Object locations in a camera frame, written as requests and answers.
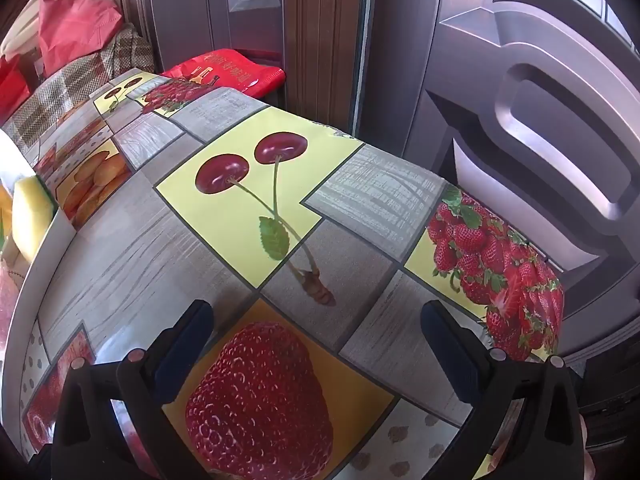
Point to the plaid covered cabinet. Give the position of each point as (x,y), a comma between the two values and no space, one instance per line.
(60,90)

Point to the brown metal door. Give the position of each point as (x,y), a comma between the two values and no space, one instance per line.
(500,110)
(225,5)

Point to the red printed bag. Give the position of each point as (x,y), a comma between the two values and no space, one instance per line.
(225,67)

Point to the yellow green sponge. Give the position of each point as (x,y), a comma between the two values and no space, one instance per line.
(30,210)

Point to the red tote bag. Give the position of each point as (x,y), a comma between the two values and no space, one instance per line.
(10,85)

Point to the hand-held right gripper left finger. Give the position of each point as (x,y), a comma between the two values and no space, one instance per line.
(182,345)

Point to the fruit print tablecloth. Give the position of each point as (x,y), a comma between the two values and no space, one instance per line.
(150,260)

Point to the pink-red nonwoven bag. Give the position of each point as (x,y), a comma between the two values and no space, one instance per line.
(75,20)

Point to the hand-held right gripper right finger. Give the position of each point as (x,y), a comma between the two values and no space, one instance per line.
(457,365)

